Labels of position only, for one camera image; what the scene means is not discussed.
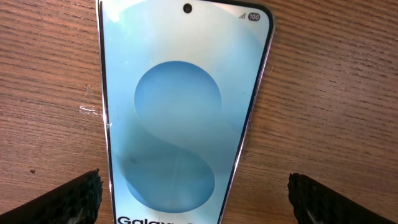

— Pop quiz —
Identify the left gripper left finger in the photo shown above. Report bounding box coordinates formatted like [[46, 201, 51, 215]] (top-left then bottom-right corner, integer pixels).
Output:
[[1, 169, 103, 224]]

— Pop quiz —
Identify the Galaxy smartphone teal screen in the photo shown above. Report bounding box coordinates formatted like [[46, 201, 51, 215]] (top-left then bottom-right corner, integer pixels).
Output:
[[96, 0, 275, 224]]

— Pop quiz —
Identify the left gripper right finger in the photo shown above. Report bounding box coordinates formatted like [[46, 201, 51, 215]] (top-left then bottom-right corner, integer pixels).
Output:
[[287, 173, 395, 224]]

